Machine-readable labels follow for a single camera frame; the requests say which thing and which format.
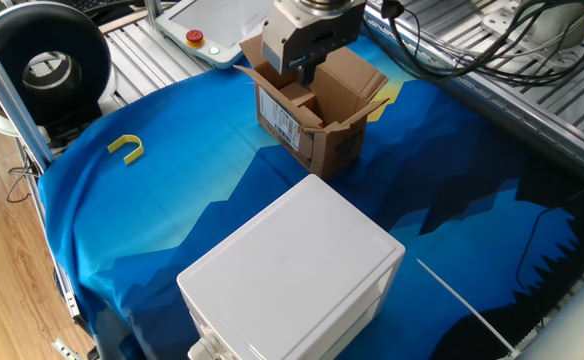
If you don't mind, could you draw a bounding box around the metal bracket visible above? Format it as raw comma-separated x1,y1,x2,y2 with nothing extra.
51,338,84,360

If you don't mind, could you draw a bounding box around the aluminium frame post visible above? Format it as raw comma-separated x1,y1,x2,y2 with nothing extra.
0,17,57,174

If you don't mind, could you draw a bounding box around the black round fan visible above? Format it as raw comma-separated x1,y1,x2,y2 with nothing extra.
0,0,118,139

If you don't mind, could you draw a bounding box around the thin black cable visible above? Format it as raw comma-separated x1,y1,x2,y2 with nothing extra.
514,179,584,292
5,144,42,204

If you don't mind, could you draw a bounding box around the brown cardboard box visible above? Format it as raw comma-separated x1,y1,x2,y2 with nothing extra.
234,33,391,181

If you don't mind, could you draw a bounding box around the yellow U-shaped piece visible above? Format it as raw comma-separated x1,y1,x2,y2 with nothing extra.
106,133,146,167

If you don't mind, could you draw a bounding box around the white plastic drawer cabinet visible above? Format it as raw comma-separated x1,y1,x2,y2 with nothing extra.
176,173,407,360

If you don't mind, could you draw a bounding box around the blue mountain print cloth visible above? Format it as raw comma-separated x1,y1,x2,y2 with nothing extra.
37,33,584,360

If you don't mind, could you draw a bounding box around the white zip tie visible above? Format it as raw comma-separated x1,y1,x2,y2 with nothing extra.
415,257,522,358

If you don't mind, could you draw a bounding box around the white teach pendant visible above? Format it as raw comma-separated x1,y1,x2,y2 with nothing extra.
154,0,279,70

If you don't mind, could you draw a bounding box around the white cylindrical device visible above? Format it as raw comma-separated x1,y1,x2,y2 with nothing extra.
526,0,584,47

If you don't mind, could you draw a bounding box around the aluminium table edge rail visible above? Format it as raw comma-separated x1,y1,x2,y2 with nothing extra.
364,4,584,177

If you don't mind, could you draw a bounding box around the grey Schunk gripper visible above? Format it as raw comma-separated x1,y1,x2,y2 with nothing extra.
261,9,364,87

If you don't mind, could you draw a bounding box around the black cable bundle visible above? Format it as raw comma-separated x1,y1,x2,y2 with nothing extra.
379,0,584,89

